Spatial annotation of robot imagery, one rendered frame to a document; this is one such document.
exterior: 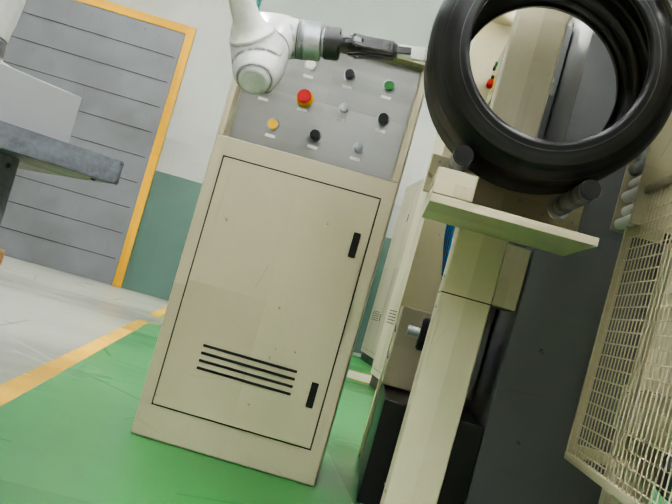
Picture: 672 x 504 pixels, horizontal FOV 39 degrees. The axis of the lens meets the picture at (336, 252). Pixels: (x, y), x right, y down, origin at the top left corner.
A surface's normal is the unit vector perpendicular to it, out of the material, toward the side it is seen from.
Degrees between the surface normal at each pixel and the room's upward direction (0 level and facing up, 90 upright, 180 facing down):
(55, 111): 90
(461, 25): 90
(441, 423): 90
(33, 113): 90
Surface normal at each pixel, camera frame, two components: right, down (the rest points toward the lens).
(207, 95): 0.11, -0.02
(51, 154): 0.57, 0.12
